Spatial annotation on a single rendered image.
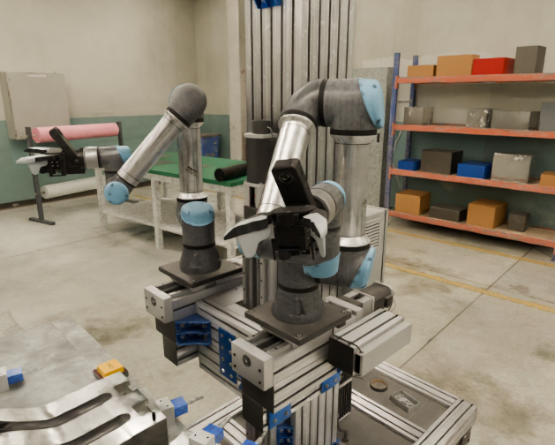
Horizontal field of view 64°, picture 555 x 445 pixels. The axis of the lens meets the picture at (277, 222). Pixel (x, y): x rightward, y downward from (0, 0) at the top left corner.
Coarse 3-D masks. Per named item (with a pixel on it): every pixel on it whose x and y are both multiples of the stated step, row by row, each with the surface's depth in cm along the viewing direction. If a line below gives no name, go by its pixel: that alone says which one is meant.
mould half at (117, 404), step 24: (96, 384) 121; (24, 408) 110; (48, 408) 112; (96, 408) 112; (120, 408) 111; (24, 432) 100; (48, 432) 103; (72, 432) 104; (120, 432) 104; (144, 432) 105
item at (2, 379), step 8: (0, 368) 134; (16, 368) 136; (32, 368) 137; (40, 368) 138; (0, 376) 130; (8, 376) 132; (16, 376) 133; (0, 384) 131; (8, 384) 132; (0, 392) 131
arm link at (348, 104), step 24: (336, 96) 104; (360, 96) 103; (336, 120) 107; (360, 120) 104; (384, 120) 110; (336, 144) 111; (360, 144) 107; (336, 168) 112; (360, 168) 109; (360, 192) 111; (360, 216) 113; (360, 240) 114; (360, 264) 114; (360, 288) 117
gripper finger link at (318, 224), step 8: (304, 216) 68; (312, 216) 67; (320, 216) 66; (304, 224) 67; (312, 224) 64; (320, 224) 62; (312, 232) 69; (320, 232) 61; (320, 240) 65; (320, 248) 66
